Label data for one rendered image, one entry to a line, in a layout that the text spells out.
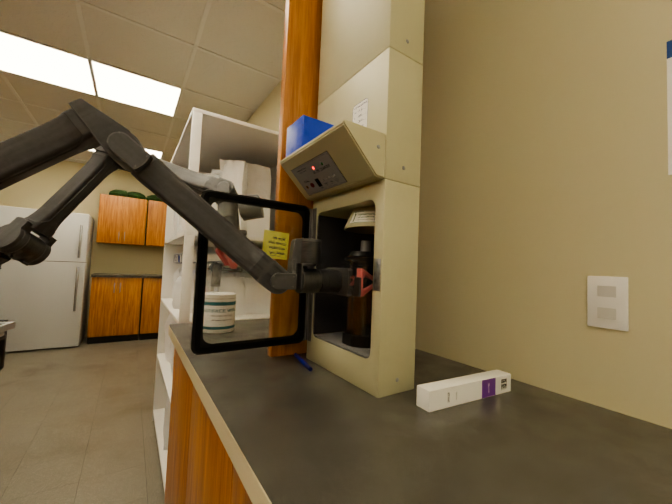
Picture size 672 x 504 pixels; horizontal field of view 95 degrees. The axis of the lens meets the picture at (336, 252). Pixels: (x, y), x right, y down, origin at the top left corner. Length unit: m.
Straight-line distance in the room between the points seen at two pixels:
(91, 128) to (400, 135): 0.60
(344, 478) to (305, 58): 1.10
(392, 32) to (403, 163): 0.29
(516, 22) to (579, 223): 0.62
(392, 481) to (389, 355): 0.29
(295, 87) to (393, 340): 0.81
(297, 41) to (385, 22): 0.39
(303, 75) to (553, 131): 0.73
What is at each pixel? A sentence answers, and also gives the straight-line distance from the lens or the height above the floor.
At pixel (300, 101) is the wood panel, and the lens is 1.10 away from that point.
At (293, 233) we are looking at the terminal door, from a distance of 0.90.
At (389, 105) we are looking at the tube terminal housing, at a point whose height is 1.58.
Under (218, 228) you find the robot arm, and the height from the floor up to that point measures 1.28.
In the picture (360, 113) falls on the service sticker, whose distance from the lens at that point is 0.84.
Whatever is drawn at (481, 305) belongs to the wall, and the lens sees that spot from 1.04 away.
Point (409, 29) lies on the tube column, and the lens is 0.91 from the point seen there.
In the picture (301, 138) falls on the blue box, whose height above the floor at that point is 1.54.
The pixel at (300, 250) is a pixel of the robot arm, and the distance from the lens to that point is 0.71.
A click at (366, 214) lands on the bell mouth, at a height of 1.35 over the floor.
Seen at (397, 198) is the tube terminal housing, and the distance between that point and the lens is 0.72.
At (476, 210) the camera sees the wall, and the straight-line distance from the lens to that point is 1.06.
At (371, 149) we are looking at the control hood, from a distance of 0.70.
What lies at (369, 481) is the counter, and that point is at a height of 0.94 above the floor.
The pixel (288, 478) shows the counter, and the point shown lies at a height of 0.94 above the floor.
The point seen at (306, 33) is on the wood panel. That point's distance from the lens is 1.23.
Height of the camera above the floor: 1.21
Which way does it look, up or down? 3 degrees up
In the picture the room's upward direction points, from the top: 2 degrees clockwise
